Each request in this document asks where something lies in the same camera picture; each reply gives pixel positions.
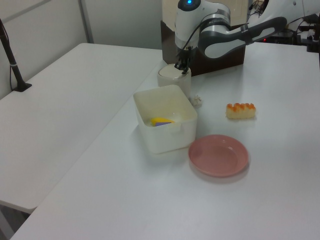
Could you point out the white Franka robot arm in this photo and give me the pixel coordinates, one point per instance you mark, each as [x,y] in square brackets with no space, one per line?
[215,45]

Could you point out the dark brown wooden drawer cabinet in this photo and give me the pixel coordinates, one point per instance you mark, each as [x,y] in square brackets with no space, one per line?
[215,66]

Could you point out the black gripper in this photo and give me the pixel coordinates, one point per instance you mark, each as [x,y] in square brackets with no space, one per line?
[184,56]

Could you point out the purple and yellow toy block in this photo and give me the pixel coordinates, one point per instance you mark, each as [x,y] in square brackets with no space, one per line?
[160,122]

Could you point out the toy sushi with orange roe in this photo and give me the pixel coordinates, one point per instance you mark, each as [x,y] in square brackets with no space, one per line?
[241,112]

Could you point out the cream open plastic storage box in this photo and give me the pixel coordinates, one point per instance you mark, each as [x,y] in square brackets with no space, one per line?
[162,140]

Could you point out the small cream lidded trash can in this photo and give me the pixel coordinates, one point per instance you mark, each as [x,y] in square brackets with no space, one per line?
[172,82]

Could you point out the black camera stand pole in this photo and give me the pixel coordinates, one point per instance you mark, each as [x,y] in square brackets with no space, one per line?
[15,70]

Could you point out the black background equipment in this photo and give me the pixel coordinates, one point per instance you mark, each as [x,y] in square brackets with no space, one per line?
[312,46]

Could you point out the crumpled white paper ball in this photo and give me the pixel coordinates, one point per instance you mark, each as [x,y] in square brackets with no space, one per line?
[197,100]

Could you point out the pink plastic plate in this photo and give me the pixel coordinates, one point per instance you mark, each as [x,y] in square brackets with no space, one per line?
[217,155]

